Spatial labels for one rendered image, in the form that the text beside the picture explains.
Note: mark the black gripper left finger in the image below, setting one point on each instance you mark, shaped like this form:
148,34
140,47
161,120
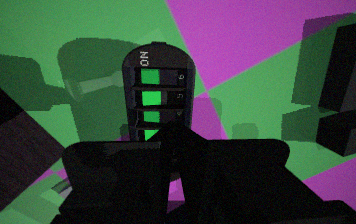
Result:
123,161

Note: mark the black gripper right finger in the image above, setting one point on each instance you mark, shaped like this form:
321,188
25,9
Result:
198,158

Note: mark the dark grey controller unit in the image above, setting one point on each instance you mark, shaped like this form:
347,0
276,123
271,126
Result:
159,82

